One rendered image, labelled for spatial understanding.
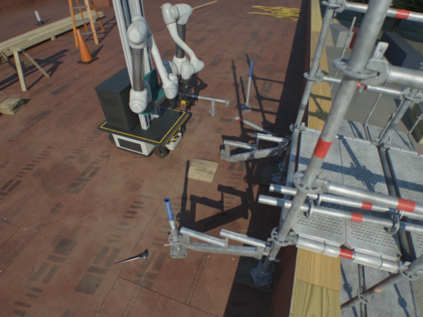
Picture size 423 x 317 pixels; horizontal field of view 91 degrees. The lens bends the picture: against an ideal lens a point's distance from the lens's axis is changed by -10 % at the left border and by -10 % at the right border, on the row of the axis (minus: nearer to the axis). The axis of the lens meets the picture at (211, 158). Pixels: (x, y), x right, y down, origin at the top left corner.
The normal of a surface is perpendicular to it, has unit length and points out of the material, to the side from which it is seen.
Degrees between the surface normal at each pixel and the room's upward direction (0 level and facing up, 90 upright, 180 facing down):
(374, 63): 90
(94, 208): 0
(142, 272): 0
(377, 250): 0
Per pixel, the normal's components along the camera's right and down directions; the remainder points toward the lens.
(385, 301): 0.00, -0.71
